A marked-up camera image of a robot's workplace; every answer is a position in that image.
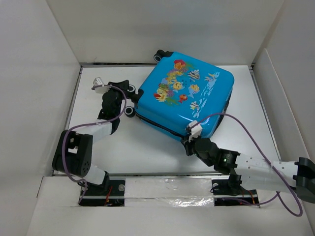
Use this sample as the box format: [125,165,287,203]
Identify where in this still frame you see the blue hard-shell suitcase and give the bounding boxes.
[130,50,234,140]

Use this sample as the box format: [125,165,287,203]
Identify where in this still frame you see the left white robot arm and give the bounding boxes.
[52,78,135,195]

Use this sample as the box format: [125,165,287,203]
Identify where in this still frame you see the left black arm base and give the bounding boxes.
[79,179,126,207]

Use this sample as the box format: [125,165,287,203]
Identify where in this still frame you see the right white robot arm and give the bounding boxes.
[181,137,315,203]

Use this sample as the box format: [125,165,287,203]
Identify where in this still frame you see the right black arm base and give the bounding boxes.
[210,179,259,207]

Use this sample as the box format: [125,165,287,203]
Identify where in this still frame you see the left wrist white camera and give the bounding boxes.
[92,77,106,94]

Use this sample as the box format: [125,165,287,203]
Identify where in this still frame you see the wrist white camera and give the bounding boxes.
[186,120,202,142]
[92,77,106,94]

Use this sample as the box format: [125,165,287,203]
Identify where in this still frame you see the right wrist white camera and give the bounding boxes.
[186,120,202,142]

